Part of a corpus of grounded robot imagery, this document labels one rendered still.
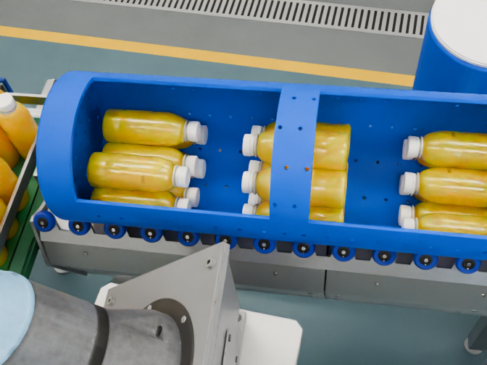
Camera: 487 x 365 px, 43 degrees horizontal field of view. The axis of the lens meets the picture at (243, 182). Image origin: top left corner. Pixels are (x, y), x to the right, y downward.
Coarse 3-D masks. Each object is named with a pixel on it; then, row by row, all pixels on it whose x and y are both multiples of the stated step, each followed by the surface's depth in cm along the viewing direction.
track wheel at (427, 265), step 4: (416, 256) 115; (420, 256) 115; (424, 256) 114; (428, 256) 114; (432, 256) 114; (436, 256) 114; (416, 260) 115; (420, 260) 115; (424, 260) 114; (428, 260) 115; (432, 260) 114; (436, 260) 114; (416, 264) 115; (420, 264) 115; (424, 264) 115; (428, 264) 115; (432, 264) 115; (420, 268) 115; (424, 268) 115; (428, 268) 115; (432, 268) 115
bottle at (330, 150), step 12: (264, 132) 109; (324, 132) 107; (336, 132) 108; (264, 144) 108; (324, 144) 106; (336, 144) 105; (264, 156) 108; (324, 156) 106; (336, 156) 105; (312, 168) 109; (324, 168) 108; (336, 168) 107
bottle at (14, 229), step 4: (0, 200) 125; (0, 204) 125; (4, 204) 127; (0, 208) 125; (4, 208) 127; (0, 212) 125; (4, 212) 127; (0, 216) 126; (0, 220) 126; (16, 220) 132; (0, 224) 127; (12, 224) 130; (16, 224) 132; (12, 228) 131; (16, 228) 132; (12, 232) 131; (8, 236) 131; (12, 236) 132
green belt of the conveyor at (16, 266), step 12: (36, 120) 149; (12, 168) 142; (36, 192) 138; (36, 204) 136; (24, 216) 135; (24, 228) 133; (12, 240) 132; (24, 240) 132; (36, 240) 134; (12, 252) 130; (24, 252) 131; (36, 252) 134; (12, 264) 129; (24, 276) 129
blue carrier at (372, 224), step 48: (48, 96) 108; (96, 96) 127; (144, 96) 125; (192, 96) 123; (240, 96) 121; (288, 96) 104; (336, 96) 116; (384, 96) 104; (432, 96) 103; (480, 96) 103; (48, 144) 105; (96, 144) 130; (240, 144) 128; (288, 144) 99; (384, 144) 123; (48, 192) 108; (240, 192) 127; (288, 192) 100; (384, 192) 123; (288, 240) 110; (336, 240) 106; (384, 240) 103; (432, 240) 101; (480, 240) 99
